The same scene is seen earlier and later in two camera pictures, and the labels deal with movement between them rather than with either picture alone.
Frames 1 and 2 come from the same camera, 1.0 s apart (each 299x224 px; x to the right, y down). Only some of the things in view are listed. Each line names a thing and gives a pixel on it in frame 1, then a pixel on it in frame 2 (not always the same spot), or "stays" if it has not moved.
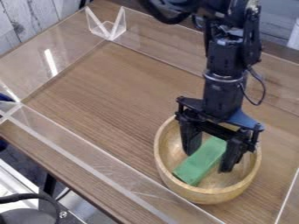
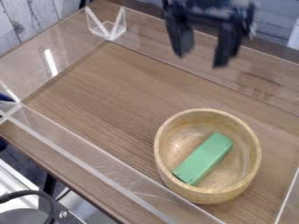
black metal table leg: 49,185 stays
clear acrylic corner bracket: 106,30 stays
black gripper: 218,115 to 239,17
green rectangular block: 200,164 stays
